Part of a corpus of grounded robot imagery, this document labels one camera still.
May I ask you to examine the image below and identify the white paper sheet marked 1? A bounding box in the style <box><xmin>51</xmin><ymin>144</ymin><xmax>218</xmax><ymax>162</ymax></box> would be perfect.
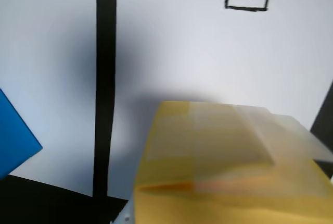
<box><xmin>106</xmin><ymin>0</ymin><xmax>333</xmax><ymax>201</ymax></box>

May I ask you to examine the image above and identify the white paper sheet marked 2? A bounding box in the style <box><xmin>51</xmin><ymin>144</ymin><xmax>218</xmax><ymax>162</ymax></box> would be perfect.
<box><xmin>0</xmin><ymin>0</ymin><xmax>98</xmax><ymax>198</ymax></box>

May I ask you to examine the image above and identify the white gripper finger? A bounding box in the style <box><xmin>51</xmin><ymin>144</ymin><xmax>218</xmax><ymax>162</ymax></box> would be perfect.
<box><xmin>111</xmin><ymin>200</ymin><xmax>136</xmax><ymax>224</ymax></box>

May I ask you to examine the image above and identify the blue paper box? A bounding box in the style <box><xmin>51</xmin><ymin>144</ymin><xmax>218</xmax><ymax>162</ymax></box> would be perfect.
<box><xmin>0</xmin><ymin>88</ymin><xmax>44</xmax><ymax>182</ymax></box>

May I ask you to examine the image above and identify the yellow paper box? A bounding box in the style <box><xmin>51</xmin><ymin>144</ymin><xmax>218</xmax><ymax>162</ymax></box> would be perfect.
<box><xmin>132</xmin><ymin>101</ymin><xmax>333</xmax><ymax>224</ymax></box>

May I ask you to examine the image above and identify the black mat with WROB print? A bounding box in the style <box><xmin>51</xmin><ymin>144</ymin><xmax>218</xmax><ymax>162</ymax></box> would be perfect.
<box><xmin>0</xmin><ymin>0</ymin><xmax>333</xmax><ymax>224</ymax></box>

